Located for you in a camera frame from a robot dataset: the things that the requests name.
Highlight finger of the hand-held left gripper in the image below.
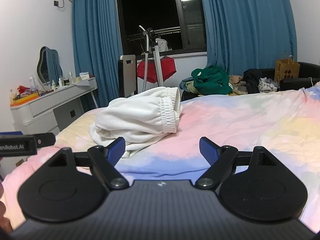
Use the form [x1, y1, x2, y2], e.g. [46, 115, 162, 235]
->
[35, 133, 57, 147]

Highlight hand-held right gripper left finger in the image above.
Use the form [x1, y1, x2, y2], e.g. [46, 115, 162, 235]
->
[47, 137, 130, 190]

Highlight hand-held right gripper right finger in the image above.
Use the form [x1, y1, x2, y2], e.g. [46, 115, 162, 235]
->
[195, 137, 278, 190]

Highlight white pants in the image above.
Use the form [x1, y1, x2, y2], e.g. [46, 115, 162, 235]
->
[89, 87, 184, 159]

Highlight grey-blue clothes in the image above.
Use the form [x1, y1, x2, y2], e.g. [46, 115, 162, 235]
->
[181, 76, 200, 93]

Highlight person's left hand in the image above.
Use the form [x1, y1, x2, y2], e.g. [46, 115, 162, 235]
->
[0, 183, 13, 232]

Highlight white dressing table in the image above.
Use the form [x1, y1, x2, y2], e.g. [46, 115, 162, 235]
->
[10, 77, 98, 136]

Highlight pastel tie-dye bedsheet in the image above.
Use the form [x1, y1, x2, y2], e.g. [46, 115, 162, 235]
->
[0, 81, 320, 233]

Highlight orange box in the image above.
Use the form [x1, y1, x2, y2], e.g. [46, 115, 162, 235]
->
[12, 92, 40, 105]

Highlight green garment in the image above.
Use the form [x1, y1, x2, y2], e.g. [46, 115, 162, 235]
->
[191, 65, 233, 96]

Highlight beige cloth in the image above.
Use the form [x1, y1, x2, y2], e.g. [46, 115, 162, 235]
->
[228, 74, 248, 95]

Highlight wavy-framed mirror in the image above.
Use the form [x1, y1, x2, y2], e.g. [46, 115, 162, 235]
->
[37, 46, 63, 83]

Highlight red garment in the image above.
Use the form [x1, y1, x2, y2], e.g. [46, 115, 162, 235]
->
[137, 57, 177, 84]

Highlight white grey patterned cloth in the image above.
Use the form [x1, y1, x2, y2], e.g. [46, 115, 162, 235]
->
[258, 77, 280, 92]

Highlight garment steamer stand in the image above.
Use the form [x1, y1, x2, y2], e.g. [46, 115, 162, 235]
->
[139, 25, 166, 93]

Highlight blue curtain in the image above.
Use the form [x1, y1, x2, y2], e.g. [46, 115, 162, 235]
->
[72, 0, 123, 111]
[199, 0, 298, 81]

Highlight white hanging garment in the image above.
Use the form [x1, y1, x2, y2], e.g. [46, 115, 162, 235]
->
[156, 38, 169, 52]

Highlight brown paper bag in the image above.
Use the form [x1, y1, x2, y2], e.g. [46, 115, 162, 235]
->
[275, 51, 301, 83]

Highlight black sofa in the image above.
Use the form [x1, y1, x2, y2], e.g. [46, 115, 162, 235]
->
[257, 62, 320, 91]

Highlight dark window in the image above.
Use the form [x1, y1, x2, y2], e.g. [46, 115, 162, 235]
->
[116, 0, 208, 55]

